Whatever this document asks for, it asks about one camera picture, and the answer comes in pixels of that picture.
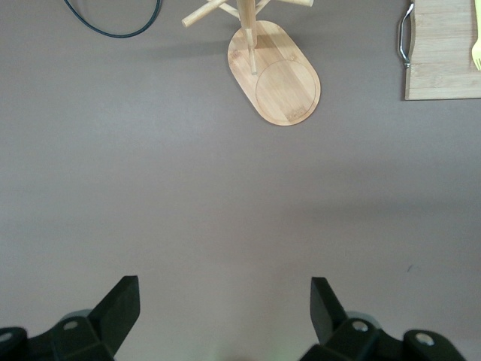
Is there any wooden mug tree stand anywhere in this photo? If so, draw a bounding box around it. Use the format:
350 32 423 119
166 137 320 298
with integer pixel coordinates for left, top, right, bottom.
181 0 322 126

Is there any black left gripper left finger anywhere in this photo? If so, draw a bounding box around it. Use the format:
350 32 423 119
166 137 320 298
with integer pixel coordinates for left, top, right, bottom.
0 275 141 361

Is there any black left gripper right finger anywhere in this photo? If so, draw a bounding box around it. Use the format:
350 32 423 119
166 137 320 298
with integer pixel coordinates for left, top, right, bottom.
300 277 469 361

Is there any yellow plastic fork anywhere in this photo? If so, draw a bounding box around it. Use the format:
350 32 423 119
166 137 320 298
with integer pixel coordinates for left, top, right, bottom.
468 7 481 71

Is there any black looped floor cable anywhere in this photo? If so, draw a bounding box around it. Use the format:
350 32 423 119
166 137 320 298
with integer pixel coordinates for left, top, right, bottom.
62 0 163 39

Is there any bamboo cutting board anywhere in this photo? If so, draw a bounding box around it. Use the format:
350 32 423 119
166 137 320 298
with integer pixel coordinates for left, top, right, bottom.
397 0 481 102

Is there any brown table cover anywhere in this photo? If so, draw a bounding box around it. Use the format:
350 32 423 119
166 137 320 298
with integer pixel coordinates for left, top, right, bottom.
0 0 481 361

